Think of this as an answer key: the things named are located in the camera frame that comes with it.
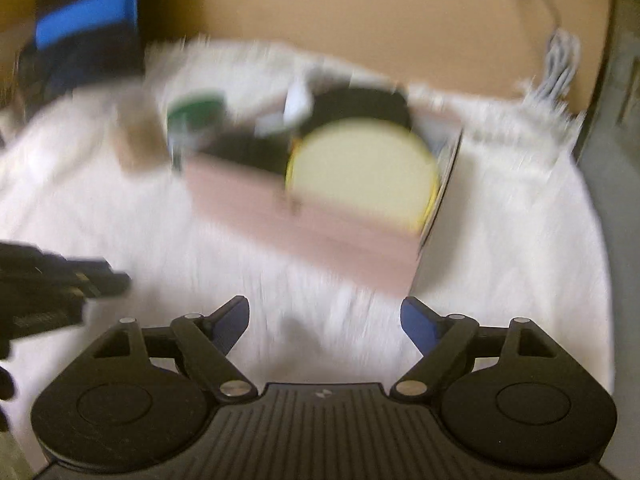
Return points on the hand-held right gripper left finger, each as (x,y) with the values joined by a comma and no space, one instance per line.
(232,322)

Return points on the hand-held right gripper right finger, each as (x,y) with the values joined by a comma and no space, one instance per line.
(417,325)

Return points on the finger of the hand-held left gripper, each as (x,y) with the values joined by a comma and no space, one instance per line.
(102,277)

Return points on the pink cardboard box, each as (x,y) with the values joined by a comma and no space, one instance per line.
(320,230)

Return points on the white fluffy blanket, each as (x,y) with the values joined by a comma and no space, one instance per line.
(500,270)

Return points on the yellow round lid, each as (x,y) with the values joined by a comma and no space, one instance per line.
(360,175)

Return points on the green round container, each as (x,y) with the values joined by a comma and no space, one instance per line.
(195,107)

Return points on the white paper tag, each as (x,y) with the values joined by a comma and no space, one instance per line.
(297,100)

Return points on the black box with blue panel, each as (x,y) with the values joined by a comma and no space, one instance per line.
(85,20)

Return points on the grey furniture panel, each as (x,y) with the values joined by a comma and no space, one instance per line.
(625,110)

